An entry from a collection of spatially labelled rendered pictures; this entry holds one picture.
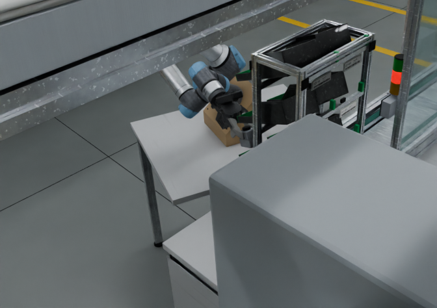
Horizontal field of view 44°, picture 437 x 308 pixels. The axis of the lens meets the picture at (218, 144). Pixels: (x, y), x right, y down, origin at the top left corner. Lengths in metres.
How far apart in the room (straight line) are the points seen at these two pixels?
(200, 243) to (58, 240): 1.61
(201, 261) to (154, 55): 1.47
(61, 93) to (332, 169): 0.32
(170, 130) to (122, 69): 2.15
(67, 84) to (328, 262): 0.32
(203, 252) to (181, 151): 0.69
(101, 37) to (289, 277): 0.34
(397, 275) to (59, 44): 0.39
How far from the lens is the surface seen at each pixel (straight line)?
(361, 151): 0.70
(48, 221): 3.73
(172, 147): 2.63
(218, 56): 2.44
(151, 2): 0.62
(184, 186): 2.38
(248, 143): 1.89
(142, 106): 4.77
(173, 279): 2.24
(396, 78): 2.21
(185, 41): 0.68
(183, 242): 2.13
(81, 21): 0.58
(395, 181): 0.65
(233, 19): 0.73
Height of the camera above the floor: 2.33
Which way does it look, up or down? 34 degrees down
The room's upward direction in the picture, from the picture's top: 4 degrees counter-clockwise
